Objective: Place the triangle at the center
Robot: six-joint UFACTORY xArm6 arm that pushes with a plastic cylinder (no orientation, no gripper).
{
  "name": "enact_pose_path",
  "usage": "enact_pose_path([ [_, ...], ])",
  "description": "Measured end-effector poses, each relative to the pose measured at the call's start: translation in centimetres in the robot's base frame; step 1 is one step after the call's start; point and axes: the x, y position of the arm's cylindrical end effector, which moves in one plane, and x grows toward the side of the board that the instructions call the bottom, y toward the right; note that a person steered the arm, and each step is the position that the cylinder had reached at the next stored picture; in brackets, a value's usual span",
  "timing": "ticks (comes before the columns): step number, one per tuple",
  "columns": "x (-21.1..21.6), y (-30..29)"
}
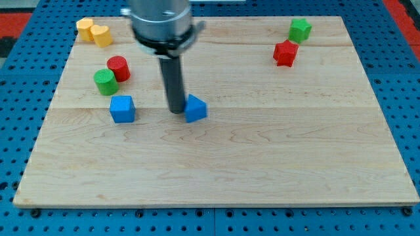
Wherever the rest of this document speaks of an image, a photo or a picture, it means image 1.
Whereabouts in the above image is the green star block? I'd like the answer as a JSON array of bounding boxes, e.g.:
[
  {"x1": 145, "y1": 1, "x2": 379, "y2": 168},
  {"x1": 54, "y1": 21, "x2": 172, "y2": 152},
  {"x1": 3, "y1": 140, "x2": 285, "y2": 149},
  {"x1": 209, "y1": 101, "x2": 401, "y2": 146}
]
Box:
[{"x1": 288, "y1": 18, "x2": 312, "y2": 44}]

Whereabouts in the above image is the blue triangle block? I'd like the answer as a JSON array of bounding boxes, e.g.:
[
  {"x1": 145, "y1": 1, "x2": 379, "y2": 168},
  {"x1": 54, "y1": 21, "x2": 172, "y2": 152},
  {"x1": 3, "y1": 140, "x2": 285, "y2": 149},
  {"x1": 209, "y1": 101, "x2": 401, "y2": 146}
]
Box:
[{"x1": 184, "y1": 94, "x2": 207, "y2": 123}]

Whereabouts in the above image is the light wooden board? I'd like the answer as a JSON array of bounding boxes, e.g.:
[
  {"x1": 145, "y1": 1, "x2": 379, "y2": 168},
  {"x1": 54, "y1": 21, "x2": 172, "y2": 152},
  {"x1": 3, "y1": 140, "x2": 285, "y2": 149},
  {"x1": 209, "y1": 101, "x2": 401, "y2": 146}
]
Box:
[{"x1": 13, "y1": 16, "x2": 419, "y2": 208}]

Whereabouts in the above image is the blue cube block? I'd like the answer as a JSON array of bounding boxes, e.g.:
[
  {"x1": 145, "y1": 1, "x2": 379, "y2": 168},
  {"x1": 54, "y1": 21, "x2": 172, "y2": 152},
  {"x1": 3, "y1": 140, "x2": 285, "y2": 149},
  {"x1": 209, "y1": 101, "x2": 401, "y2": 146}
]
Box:
[{"x1": 110, "y1": 95, "x2": 136, "y2": 123}]

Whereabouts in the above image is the yellow heart block back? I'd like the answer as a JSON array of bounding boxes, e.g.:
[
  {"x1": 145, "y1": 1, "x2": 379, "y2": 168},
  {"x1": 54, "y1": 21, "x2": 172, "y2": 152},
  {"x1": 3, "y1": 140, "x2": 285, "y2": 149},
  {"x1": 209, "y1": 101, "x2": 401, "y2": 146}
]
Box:
[{"x1": 76, "y1": 18, "x2": 94, "y2": 42}]

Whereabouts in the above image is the green cylinder block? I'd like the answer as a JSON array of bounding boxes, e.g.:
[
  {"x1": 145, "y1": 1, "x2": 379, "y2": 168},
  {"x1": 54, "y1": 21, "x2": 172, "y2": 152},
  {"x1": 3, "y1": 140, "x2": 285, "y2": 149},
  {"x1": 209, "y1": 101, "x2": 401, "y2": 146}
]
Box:
[{"x1": 93, "y1": 69, "x2": 119, "y2": 96}]

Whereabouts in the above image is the red star block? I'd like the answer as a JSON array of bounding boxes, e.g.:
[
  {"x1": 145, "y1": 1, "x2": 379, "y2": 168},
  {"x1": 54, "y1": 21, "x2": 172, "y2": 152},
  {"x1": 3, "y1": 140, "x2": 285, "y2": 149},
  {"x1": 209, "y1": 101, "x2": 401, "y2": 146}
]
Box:
[{"x1": 273, "y1": 39, "x2": 299, "y2": 67}]

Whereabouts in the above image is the yellow heart block front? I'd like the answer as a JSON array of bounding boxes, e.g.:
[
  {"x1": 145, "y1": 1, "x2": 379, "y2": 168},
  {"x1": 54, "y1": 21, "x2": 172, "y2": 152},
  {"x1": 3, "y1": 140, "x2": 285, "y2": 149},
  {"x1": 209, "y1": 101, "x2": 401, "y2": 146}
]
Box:
[{"x1": 91, "y1": 25, "x2": 113, "y2": 48}]

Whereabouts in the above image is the yellow heart block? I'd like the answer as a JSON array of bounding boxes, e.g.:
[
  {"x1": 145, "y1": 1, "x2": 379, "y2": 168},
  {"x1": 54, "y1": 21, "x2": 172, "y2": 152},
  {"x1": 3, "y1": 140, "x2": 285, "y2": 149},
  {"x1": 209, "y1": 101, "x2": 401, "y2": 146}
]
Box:
[
  {"x1": 91, "y1": 25, "x2": 113, "y2": 48},
  {"x1": 76, "y1": 18, "x2": 94, "y2": 42}
]

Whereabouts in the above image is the red cylinder block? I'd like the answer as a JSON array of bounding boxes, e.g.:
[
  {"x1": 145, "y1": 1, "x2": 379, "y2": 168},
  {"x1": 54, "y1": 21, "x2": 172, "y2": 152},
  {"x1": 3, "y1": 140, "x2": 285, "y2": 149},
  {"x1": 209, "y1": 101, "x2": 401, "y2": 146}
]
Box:
[{"x1": 106, "y1": 56, "x2": 131, "y2": 83}]

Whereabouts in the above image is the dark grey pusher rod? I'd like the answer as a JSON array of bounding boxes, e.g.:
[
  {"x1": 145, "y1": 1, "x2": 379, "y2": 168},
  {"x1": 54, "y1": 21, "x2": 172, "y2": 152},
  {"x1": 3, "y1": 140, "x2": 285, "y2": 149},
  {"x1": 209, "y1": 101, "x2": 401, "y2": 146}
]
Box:
[{"x1": 159, "y1": 57, "x2": 186, "y2": 114}]

